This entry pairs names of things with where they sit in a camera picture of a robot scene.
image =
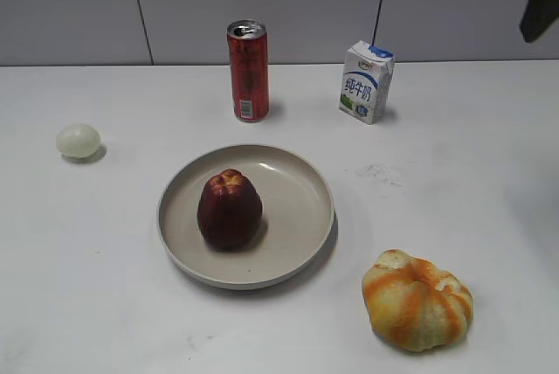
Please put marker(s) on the dark red apple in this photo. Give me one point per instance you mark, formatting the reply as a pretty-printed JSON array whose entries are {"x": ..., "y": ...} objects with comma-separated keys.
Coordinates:
[{"x": 229, "y": 210}]

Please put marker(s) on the beige round plate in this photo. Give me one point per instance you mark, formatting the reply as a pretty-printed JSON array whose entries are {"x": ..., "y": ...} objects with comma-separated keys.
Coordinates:
[{"x": 298, "y": 217}]

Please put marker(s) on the white blue milk carton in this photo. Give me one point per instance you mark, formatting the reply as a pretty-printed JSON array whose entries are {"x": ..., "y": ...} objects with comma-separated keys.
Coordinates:
[{"x": 366, "y": 80}]

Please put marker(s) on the red soda can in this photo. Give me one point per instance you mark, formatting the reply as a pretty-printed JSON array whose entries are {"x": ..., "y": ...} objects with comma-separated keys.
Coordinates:
[{"x": 248, "y": 53}]

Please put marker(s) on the yellow orange pumpkin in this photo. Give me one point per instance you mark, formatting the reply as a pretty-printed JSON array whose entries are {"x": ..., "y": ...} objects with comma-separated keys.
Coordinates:
[{"x": 414, "y": 305}]

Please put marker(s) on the pale green egg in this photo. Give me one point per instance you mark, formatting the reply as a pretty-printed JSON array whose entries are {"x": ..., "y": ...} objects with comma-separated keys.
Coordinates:
[{"x": 78, "y": 141}]

